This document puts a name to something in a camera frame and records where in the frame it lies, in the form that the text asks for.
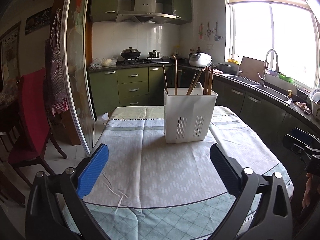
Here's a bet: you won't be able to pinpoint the clear plastic spoon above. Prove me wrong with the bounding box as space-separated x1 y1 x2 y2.
192 82 203 95

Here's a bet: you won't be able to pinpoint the red-tipped bamboo chopstick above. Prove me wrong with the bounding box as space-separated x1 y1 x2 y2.
172 55 178 95

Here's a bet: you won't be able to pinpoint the person right hand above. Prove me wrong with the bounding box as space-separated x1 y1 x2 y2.
302 172 313 208

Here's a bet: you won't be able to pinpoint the crumpled rag on counter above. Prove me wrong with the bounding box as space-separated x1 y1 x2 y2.
293 101 311 115

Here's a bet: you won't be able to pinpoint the stainless double sink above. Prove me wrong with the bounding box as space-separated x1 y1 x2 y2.
223 75 292 105

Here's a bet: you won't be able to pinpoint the red chair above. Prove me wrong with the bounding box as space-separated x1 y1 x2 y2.
8 68 67 187

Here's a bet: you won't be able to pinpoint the tall steel faucet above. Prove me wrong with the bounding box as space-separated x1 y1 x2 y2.
257 48 279 86

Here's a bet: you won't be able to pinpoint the patterned tablecloth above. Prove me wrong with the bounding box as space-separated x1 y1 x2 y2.
84 106 293 239

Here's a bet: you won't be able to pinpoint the wooden cutting board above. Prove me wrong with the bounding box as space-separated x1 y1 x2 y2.
239 56 264 83

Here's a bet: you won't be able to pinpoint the small steel faucet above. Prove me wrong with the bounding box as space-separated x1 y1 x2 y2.
229 53 241 77

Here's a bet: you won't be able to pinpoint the checked apron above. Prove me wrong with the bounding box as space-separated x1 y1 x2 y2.
44 9 69 115

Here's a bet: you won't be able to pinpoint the dark pot on counter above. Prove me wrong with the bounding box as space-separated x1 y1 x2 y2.
216 63 233 74

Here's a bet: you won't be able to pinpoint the white plastic utensil holder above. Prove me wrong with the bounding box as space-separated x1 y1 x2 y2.
164 88 218 144

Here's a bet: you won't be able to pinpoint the green lower cabinets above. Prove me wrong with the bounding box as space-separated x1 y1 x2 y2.
89 63 173 116

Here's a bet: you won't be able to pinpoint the white rice cooker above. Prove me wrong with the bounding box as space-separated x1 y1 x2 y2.
189 53 212 68

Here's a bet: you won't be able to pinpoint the plastic bag with food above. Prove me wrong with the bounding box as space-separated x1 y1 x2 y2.
90 57 118 69

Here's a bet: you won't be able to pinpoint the black wok with lid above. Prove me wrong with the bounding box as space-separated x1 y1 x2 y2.
120 47 141 60

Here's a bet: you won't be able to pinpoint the gas stove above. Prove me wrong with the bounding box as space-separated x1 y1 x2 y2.
117 57 170 65

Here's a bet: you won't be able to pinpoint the glass sliding door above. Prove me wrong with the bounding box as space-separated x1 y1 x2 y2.
60 0 95 155

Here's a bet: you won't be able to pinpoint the steel range hood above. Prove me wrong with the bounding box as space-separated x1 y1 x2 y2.
116 0 176 24

